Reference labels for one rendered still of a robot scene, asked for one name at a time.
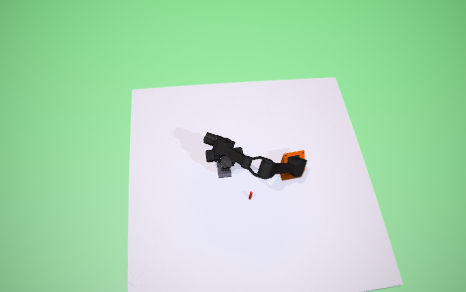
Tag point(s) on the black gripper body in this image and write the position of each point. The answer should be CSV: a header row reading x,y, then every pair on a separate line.
x,y
211,157

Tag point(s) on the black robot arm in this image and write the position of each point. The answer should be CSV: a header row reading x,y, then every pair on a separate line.
x,y
228,155

